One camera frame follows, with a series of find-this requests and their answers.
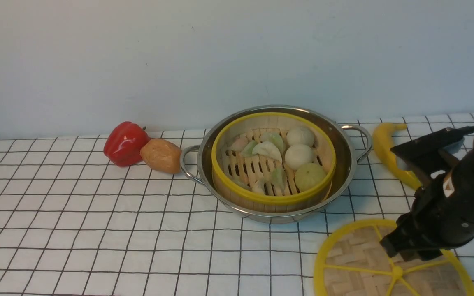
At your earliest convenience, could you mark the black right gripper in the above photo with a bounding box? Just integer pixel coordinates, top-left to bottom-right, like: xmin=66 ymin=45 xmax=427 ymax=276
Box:
xmin=380 ymin=180 xmax=474 ymax=262

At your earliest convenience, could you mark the yellow-rimmed bamboo steamer lid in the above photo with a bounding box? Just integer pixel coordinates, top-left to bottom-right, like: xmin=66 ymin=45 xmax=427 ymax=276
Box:
xmin=314 ymin=219 xmax=474 ymax=296

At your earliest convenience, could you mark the yellow-rimmed bamboo steamer basket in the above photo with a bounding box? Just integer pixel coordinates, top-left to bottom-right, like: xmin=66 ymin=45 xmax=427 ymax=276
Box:
xmin=211 ymin=111 xmax=337 ymax=213

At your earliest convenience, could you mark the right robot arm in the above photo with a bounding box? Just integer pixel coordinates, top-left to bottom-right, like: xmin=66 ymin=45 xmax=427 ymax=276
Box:
xmin=380 ymin=126 xmax=474 ymax=261

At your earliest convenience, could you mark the stainless steel pot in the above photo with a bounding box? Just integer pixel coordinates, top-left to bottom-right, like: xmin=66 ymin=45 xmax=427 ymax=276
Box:
xmin=180 ymin=105 xmax=372 ymax=224

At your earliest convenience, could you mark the white checkered tablecloth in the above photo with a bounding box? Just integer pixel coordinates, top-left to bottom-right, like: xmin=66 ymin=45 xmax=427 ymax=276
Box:
xmin=0 ymin=119 xmax=474 ymax=296

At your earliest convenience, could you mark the yellow banana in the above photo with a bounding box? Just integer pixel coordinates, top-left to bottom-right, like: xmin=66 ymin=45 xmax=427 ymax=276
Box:
xmin=372 ymin=122 xmax=422 ymax=190

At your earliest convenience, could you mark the yellow steamed bun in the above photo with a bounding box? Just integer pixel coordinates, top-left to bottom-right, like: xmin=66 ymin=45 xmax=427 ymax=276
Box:
xmin=295 ymin=163 xmax=327 ymax=192

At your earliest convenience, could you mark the white steamed bun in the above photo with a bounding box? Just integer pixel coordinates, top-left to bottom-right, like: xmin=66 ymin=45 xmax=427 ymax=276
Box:
xmin=286 ymin=126 xmax=315 ymax=147
xmin=284 ymin=144 xmax=314 ymax=171

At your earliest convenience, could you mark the green dumpling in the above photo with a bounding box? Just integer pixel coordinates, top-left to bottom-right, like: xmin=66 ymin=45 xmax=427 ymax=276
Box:
xmin=270 ymin=166 xmax=286 ymax=191
xmin=239 ymin=140 xmax=258 ymax=159
xmin=260 ymin=132 xmax=286 ymax=154

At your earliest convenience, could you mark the white dumpling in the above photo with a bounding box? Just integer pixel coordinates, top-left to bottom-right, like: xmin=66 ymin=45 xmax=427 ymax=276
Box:
xmin=251 ymin=178 xmax=266 ymax=195
xmin=252 ymin=142 xmax=283 ymax=163

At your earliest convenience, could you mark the pink dumpling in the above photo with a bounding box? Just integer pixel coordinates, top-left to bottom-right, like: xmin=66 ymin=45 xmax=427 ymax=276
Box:
xmin=229 ymin=137 xmax=249 ymax=152

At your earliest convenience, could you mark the red bell pepper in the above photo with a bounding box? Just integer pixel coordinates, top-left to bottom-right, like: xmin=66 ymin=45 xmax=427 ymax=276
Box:
xmin=103 ymin=121 xmax=151 ymax=167

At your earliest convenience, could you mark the brown bread roll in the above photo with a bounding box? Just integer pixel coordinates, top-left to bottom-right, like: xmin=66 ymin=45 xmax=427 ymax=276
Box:
xmin=139 ymin=138 xmax=182 ymax=174

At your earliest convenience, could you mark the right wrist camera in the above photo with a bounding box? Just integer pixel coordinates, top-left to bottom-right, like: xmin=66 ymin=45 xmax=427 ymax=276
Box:
xmin=390 ymin=126 xmax=474 ymax=177

